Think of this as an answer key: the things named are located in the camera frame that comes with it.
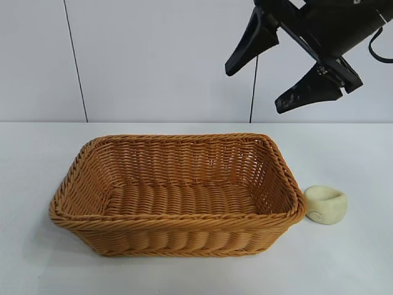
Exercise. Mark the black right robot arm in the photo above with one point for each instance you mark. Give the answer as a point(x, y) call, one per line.
point(387, 6)

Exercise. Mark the brown woven wicker basket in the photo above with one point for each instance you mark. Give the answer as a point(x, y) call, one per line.
point(184, 233)

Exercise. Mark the pale yellow egg yolk pastry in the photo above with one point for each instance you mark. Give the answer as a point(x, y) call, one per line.
point(328, 209)

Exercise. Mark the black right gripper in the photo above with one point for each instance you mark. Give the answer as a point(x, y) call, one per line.
point(337, 27)

